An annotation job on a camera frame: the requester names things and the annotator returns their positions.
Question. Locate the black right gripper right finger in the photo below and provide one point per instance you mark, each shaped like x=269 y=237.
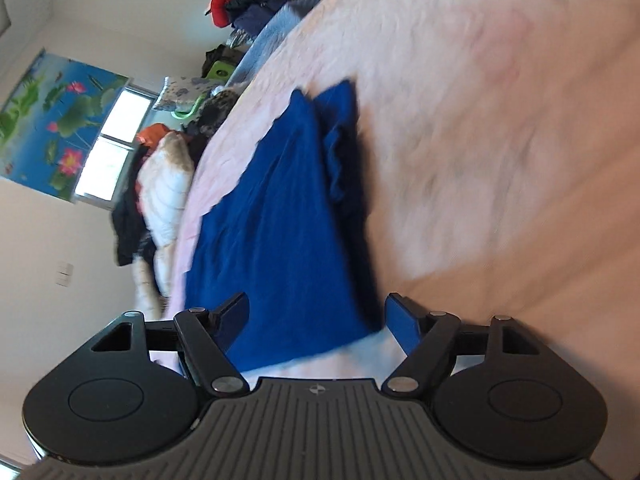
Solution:
x=437 y=344

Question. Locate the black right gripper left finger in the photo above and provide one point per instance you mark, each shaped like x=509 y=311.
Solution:
x=201 y=339

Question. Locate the blue knitted sweater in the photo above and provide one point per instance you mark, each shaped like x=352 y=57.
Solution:
x=290 y=236

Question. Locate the black garment beside bed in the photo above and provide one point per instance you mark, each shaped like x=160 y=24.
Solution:
x=132 y=236

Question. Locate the white quilted jacket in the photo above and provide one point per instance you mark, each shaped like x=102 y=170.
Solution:
x=165 y=179

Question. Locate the bright window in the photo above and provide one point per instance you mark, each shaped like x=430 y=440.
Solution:
x=104 y=171

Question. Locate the green plastic hanger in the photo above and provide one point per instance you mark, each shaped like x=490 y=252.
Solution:
x=186 y=114

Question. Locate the leopard print fuzzy garment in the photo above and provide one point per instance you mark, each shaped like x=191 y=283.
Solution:
x=214 y=112

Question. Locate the floral blue white pillow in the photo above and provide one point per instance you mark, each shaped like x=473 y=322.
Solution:
x=179 y=93

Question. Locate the pink bed blanket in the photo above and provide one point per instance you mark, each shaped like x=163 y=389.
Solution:
x=501 y=141

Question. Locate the green black bag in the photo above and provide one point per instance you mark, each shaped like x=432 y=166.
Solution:
x=220 y=62

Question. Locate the light blue towel blanket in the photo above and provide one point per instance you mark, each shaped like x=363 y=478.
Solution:
x=269 y=39

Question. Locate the white wall switch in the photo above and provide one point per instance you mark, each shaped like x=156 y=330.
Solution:
x=64 y=273

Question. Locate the lotus flower wall poster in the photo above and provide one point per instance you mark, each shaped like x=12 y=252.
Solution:
x=51 y=121

